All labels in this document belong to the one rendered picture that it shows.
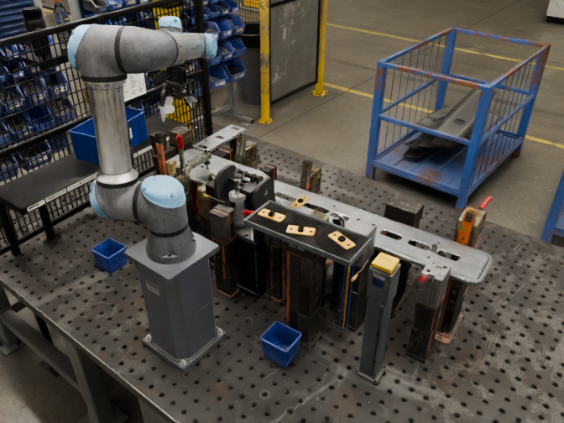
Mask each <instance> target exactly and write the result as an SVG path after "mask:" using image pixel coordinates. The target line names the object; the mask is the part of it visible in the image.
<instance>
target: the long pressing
mask: <svg viewBox="0 0 564 423"><path fill-rule="evenodd" d="M201 153H203V151H200V150H198V149H187V150H185V151H184V158H185V162H187V161H189V160H190V159H193V158H195V157H196V156H197V155H199V154H201ZM209 160H210V161H211V163H210V164H209V165H208V169H209V170H207V169H206V165H205V164H204V163H203V164H200V165H199V166H197V167H195V168H194V169H193V170H191V172H190V180H191V182H193V183H196V184H198V185H204V184H206V183H207V182H208V179H207V176H208V175H209V174H210V173H215V174H217V173H218V171H219V170H220V169H222V168H223V167H225V166H227V165H229V164H231V165H235V166H236V169H237V168H239V169H241V170H243V171H245V170H246V171H247V172H248V173H251V174H252V173H254V174H256V175H257V176H259V175H262V176H263V178H264V179H265V178H267V177H269V176H268V175H266V174H265V173H264V172H263V171H260V170H256V169H253V168H250V167H247V166H245V165H242V164H238V163H236V162H233V161H231V160H228V159H224V158H221V157H218V156H216V155H213V154H212V155H211V159H209ZM202 165H203V168H202V167H201V166H202ZM274 193H280V194H283V195H286V196H290V197H292V198H295V199H298V198H299V197H301V196H306V197H309V198H310V200H309V201H307V202H306V203H309V204H312V205H314V206H318V207H320V208H323V209H326V210H328V211H329V212H328V213H326V214H327V215H328V216H329V217H330V220H329V222H331V223H332V219H333V218H334V217H332V216H330V215H331V214H332V213H337V214H339V215H342V216H345V217H348V218H349V220H348V221H345V228H347V227H348V226H349V225H350V223H351V222H352V221H353V220H354V219H355V218H357V217H358V218H361V219H363V220H366V221H369V222H372V223H375V224H377V232H376V238H375V245H374V249H375V250H378V251H379V252H382V253H386V254H388V255H391V256H393V257H396V258H397V259H402V260H404V261H406V262H409V263H411V264H415V265H417V266H420V267H422V268H424V267H425V266H426V265H427V264H428V262H429V261H430V260H431V259H435V260H438V261H440V262H443V263H445V264H449V265H451V266H452V268H451V271H450V275H449V278H451V279H454V280H457V281H459V282H462V283H464V284H466V285H480V284H481V283H482V282H483V280H484V278H485V276H486V274H487V273H488V271H489V269H490V267H491V265H492V263H493V261H494V260H493V258H492V256H491V255H490V254H488V253H485V252H484V251H481V250H478V249H476V248H471V247H468V246H467V245H464V244H461V243H457V242H454V241H452V240H449V239H446V238H442V237H440V236H437V235H435V234H432V233H429V232H425V231H422V230H420V229H417V228H415V227H411V226H408V225H405V224H403V223H400V222H396V221H393V220H390V219H388V218H386V217H381V216H379V215H376V214H373V213H371V212H368V211H364V210H362V209H359V208H356V207H354V206H349V205H347V204H344V203H341V202H339V201H335V200H333V199H330V198H327V197H324V196H320V195H317V194H315V193H312V192H310V191H306V190H303V189H301V188H298V187H295V186H292V185H288V184H285V183H284V182H281V181H278V180H274ZM275 200H276V202H277V203H279V204H281V205H284V206H287V207H290V208H293V209H296V210H297V211H300V212H304V213H306V214H310V213H311V212H313V211H314V210H312V209H310V208H308V207H305V206H301V207H300V208H296V207H293V206H291V204H292V203H293V202H292V201H287V200H285V199H282V198H280V197H277V196H276V197H275ZM382 231H386V232H391V233H393V234H396V235H398V236H401V239H400V240H396V239H393V238H390V237H387V236H384V235H382V234H381V232H382ZM409 241H415V242H418V243H421V244H424V245H426V246H429V247H430V248H431V246H432V244H434V243H435V244H437V246H438V248H437V251H436V253H435V252H432V251H431V250H430V248H429V250H424V249H421V248H417V247H415V246H412V245H410V244H408V242H409ZM439 251H443V252H445V253H449V254H452V255H455V256H458V257H459V260H458V261H454V260H451V259H449V258H445V257H442V256H441V255H438V254H437V253H438V252H439ZM427 257H429V258H427Z"/></svg>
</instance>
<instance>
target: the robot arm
mask: <svg viewBox="0 0 564 423"><path fill-rule="evenodd" d="M158 27H159V29H158V30H152V29H145V28H140V27H135V26H117V25H98V24H96V23H94V24H83V25H80V26H78V27H77V28H75V29H74V31H73V32H72V34H71V37H70V39H69V44H68V59H69V62H70V64H71V67H72V68H73V69H74V70H76V71H80V72H81V80H82V81H83V82H84V83H86V84H87V85H88V86H89V92H90V98H91V109H92V116H93V122H94V128H95V134H96V141H97V152H98V158H99V164H100V170H101V171H100V172H99V173H98V174H97V176H96V179H95V180H94V181H93V182H92V184H91V188H90V190H91V192H90V202H91V207H92V209H93V211H94V212H95V213H96V214H97V215H98V216H100V217H104V218H109V219H111V220H117V219H118V220H126V221H135V222H147V223H148V227H149V235H148V240H147V242H146V253H147V255H148V257H149V259H151V260H152V261H154V262H155V263H158V264H177V263H180V262H183V261H185V260H187V259H189V258H190V257H191V256H192V255H193V254H194V253H195V251H196V238H195V236H194V234H193V232H192V231H191V229H190V227H189V225H188V218H187V211H186V203H185V201H186V198H185V192H184V188H183V185H182V184H181V183H180V182H179V181H178V180H177V179H175V178H173V177H170V176H168V175H156V176H150V177H148V178H146V179H145V180H144V181H143V182H142V181H139V180H138V172H137V171H136V170H134V169H133V168H132V164H131V156H130V148H129V141H128V126H127V119H126V111H125V103H124V95H123V83H124V82H125V81H126V80H127V79H128V74H141V73H147V72H151V71H157V70H161V69H166V70H165V71H163V72H162V73H160V74H158V75H157V76H155V77H154V78H153V79H152V80H153V82H154V84H155V85H161V84H163V83H164V88H163V91H162V92H161V95H160V111H161V117H162V121H163V122H164V121H165V118H166V114H170V113H173V112H174V111H175V108H174V107H173V106H172V102H173V98H172V97H175V98H177V99H179V100H182V98H183V99H184V102H185V103H186V106H188V107H189V108H190V109H192V103H193V102H197V100H196V99H195V98H194V97H192V94H195V87H194V81H193V80H190V79H187V74H186V71H187V70H189V66H188V65H185V60H191V59H196V58H205V59H206V58H214V57H215V56H216V53H217V38H216V36H215V35H214V34H207V33H204V34H199V33H182V27H181V23H180V19H179V18H177V17H174V16H167V17H162V18H160V19H159V26H158ZM191 84H193V91H192V87H191ZM169 95H170V96H169Z"/></svg>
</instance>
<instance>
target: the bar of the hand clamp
mask: <svg viewBox="0 0 564 423"><path fill-rule="evenodd" d="M211 158H212V153H209V152H208V151H207V149H205V151H204V152H203V153H201V154H199V155H197V156H196V157H195V158H193V159H190V160H189V161H187V162H185V168H186V167H189V168H191V170H193V169H194V168H195V167H197V166H199V165H201V164H203V163H204V165H209V164H210V163H211V161H210V160H209V159H211ZM185 168H184V169H182V175H184V174H185V173H184V170H185ZM176 170H177V173H179V172H181V170H180V166H178V167H177V168H176Z"/></svg>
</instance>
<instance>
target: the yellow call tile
mask: <svg viewBox="0 0 564 423"><path fill-rule="evenodd" d="M399 262H400V260H399V259H398V258H395V257H392V256H390V255H388V254H385V253H380V254H379V255H378V256H377V257H376V258H375V260H374V261H373V262H372V263H371V266H373V267H375V268H377V269H381V270H383V271H385V272H388V273H390V274H391V273H392V271H393V270H394V269H395V267H396V266H397V265H398V263H399Z"/></svg>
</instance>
